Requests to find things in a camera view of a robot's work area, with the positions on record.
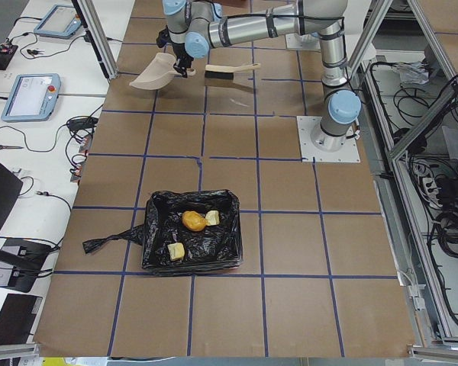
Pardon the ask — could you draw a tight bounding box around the near blue teach pendant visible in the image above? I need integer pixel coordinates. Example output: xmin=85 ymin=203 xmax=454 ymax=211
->
xmin=1 ymin=73 xmax=62 ymax=122

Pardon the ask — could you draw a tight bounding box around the orange bread chunk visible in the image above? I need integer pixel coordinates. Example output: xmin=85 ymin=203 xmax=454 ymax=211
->
xmin=167 ymin=242 xmax=185 ymax=262

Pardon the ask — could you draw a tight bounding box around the aluminium frame post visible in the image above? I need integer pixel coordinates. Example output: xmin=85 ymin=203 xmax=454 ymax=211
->
xmin=72 ymin=0 xmax=118 ymax=81

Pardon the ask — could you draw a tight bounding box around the blue teach pendant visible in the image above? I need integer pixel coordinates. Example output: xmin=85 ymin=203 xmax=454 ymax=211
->
xmin=1 ymin=73 xmax=62 ymax=122
xmin=34 ymin=5 xmax=81 ymax=39

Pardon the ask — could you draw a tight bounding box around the brown potato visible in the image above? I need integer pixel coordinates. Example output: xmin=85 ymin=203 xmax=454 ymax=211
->
xmin=182 ymin=210 xmax=208 ymax=232

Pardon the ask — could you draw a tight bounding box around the bin with black bag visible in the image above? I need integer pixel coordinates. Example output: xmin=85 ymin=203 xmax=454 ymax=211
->
xmin=82 ymin=190 xmax=243 ymax=275

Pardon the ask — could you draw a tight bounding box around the far blue teach pendant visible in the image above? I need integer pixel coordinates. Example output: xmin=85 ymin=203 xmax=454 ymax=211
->
xmin=34 ymin=5 xmax=81 ymax=39

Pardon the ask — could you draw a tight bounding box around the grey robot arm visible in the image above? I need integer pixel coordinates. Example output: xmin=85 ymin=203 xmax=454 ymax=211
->
xmin=156 ymin=1 xmax=361 ymax=153

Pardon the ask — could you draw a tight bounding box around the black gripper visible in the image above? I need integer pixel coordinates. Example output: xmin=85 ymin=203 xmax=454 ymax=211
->
xmin=156 ymin=28 xmax=194 ymax=78

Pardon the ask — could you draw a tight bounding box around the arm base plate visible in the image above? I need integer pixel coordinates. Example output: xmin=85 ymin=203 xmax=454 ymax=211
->
xmin=296 ymin=116 xmax=361 ymax=163
xmin=285 ymin=33 xmax=320 ymax=52

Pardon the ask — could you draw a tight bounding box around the black power adapter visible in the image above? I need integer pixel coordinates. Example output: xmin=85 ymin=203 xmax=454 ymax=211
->
xmin=66 ymin=117 xmax=98 ymax=131

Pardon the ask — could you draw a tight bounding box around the pale green food piece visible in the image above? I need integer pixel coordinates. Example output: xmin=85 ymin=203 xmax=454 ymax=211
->
xmin=205 ymin=210 xmax=220 ymax=226

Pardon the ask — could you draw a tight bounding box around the white plastic dustpan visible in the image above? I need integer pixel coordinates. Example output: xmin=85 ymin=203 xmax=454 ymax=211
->
xmin=129 ymin=53 xmax=181 ymax=90

